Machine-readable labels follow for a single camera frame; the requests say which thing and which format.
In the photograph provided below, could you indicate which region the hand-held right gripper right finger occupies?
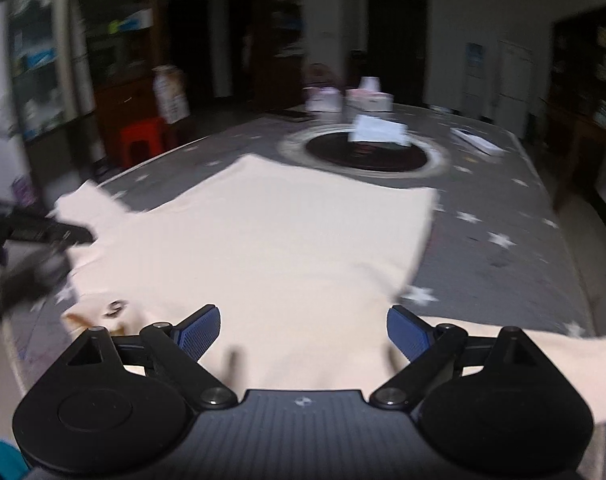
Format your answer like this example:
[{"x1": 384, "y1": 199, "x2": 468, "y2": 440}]
[{"x1": 369, "y1": 305, "x2": 540, "y2": 409}]

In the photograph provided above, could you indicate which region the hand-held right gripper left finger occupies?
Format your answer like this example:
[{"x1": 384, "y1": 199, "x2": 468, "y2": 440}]
[{"x1": 63, "y1": 304, "x2": 238, "y2": 409}]

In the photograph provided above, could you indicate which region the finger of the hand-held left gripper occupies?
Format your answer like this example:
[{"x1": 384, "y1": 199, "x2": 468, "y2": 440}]
[
  {"x1": 0, "y1": 249, "x2": 74, "y2": 317},
  {"x1": 7, "y1": 209, "x2": 96, "y2": 247}
]

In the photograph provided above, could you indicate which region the cream shirt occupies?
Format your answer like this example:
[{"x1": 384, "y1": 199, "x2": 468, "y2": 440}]
[{"x1": 53, "y1": 154, "x2": 606, "y2": 480}]

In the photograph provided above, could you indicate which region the red plastic stool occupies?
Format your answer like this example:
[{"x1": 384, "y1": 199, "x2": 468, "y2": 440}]
[{"x1": 119, "y1": 116, "x2": 167, "y2": 170}]

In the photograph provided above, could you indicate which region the grey star-print tablecloth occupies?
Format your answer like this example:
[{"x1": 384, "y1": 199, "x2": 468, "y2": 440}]
[{"x1": 3, "y1": 102, "x2": 596, "y2": 401}]

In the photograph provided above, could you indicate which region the white printed bag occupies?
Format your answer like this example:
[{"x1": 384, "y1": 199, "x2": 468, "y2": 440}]
[{"x1": 152, "y1": 64, "x2": 192, "y2": 125}]

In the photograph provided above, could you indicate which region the glass-front display cabinet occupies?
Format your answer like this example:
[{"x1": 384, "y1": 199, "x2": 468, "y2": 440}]
[{"x1": 3, "y1": 0, "x2": 159, "y2": 151}]

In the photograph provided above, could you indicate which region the flat white box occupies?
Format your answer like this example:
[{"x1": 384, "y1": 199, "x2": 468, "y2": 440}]
[{"x1": 449, "y1": 127, "x2": 505, "y2": 155}]

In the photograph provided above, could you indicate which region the white paper sheet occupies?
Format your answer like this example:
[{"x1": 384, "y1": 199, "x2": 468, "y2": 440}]
[{"x1": 349, "y1": 114, "x2": 410, "y2": 147}]

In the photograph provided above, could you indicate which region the white and pink tissue box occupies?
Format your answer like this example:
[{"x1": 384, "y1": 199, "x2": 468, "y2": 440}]
[{"x1": 345, "y1": 76, "x2": 395, "y2": 112}]

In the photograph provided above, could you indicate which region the white refrigerator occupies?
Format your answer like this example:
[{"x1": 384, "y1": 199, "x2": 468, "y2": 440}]
[{"x1": 462, "y1": 39, "x2": 536, "y2": 133}]

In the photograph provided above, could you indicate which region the dark door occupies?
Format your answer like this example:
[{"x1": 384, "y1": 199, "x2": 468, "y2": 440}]
[{"x1": 365, "y1": 0, "x2": 430, "y2": 107}]

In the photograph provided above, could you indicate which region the dark wooden cabinet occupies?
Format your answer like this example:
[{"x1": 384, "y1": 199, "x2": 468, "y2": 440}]
[{"x1": 546, "y1": 4, "x2": 606, "y2": 213}]

